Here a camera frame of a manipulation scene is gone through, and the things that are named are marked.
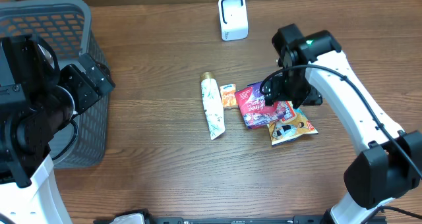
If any pink purple pad pack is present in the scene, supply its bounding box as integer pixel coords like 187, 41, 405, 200
235, 82, 296, 129

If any yellow snack chip bag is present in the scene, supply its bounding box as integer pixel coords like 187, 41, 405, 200
267, 109, 318, 146

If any small orange white box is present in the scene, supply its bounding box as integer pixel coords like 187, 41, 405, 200
220, 84, 238, 109

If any white bamboo print tube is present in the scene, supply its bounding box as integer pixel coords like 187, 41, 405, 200
200, 72, 226, 140

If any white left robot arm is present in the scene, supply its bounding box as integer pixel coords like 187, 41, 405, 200
1, 35, 115, 223

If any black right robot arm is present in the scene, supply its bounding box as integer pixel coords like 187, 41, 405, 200
260, 24, 421, 223

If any white barcode scanner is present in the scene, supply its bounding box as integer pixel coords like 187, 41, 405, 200
218, 0, 249, 42

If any grey plastic mesh basket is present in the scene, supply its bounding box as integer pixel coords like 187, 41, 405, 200
1, 0, 109, 169

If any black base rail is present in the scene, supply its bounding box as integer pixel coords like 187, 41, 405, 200
94, 215, 388, 224

